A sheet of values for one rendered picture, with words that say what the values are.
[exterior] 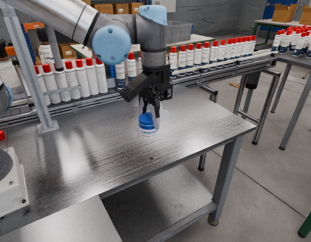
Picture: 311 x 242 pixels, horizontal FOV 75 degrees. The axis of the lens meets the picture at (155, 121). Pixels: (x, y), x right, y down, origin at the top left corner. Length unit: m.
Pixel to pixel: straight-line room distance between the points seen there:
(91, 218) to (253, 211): 1.36
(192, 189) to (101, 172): 0.86
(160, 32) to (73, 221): 0.58
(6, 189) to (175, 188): 1.06
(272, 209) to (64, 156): 1.53
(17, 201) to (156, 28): 0.64
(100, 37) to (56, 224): 0.52
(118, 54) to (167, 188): 1.19
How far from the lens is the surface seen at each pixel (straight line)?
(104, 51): 0.44
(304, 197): 2.09
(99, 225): 0.66
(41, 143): 1.01
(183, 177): 1.58
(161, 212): 1.39
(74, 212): 0.70
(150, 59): 0.59
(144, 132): 0.69
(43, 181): 0.83
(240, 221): 1.72
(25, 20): 0.94
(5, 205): 0.76
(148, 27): 0.57
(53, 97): 1.18
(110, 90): 1.26
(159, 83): 0.65
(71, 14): 0.45
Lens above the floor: 1.38
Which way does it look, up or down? 32 degrees down
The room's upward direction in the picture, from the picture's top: straight up
